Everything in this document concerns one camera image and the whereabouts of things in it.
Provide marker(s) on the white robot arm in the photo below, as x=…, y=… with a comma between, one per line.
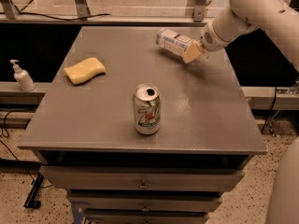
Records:
x=281, y=24

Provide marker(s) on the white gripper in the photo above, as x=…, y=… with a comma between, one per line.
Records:
x=209, y=40

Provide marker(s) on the grey drawer cabinet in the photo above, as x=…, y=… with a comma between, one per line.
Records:
x=152, y=140

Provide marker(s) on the black floor bracket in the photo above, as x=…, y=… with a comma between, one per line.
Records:
x=31, y=201

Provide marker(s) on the white pump dispenser bottle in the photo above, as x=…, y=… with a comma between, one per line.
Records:
x=22, y=77

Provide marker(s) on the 7up soda can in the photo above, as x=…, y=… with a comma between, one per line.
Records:
x=147, y=108

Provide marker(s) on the blue plastic water bottle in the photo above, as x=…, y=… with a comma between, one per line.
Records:
x=173, y=41

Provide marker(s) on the yellow sponge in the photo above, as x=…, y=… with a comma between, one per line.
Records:
x=84, y=70

